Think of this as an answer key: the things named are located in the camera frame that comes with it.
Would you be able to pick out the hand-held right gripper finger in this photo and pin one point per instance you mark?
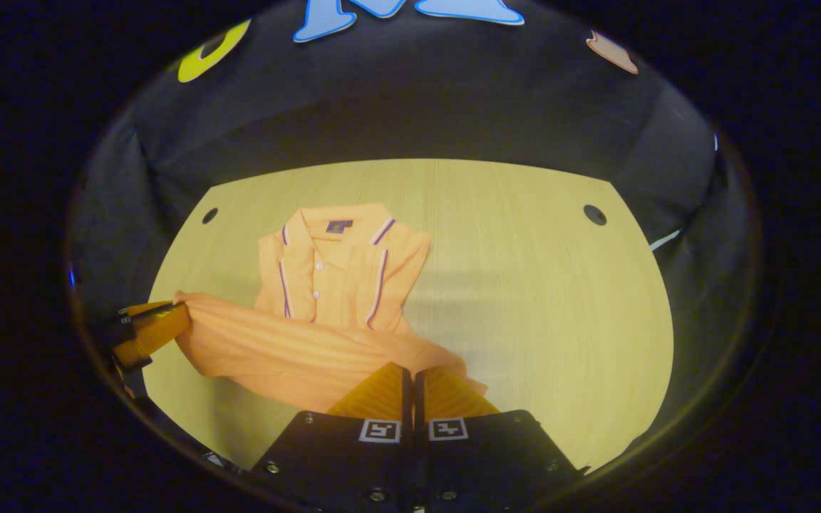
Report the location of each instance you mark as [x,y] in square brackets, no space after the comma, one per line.
[405,399]
[419,402]

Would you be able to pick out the orange T-shirt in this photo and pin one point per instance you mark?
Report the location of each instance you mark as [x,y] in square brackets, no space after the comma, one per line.
[332,285]

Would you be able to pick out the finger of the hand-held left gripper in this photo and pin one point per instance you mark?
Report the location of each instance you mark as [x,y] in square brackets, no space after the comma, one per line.
[157,329]
[147,308]

